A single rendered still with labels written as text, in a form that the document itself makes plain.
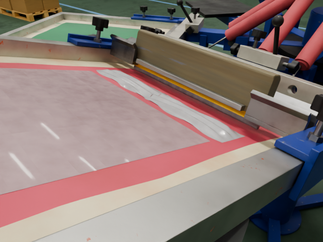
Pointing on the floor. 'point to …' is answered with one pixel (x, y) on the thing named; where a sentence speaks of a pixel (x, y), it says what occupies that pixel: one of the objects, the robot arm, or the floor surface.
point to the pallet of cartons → (30, 8)
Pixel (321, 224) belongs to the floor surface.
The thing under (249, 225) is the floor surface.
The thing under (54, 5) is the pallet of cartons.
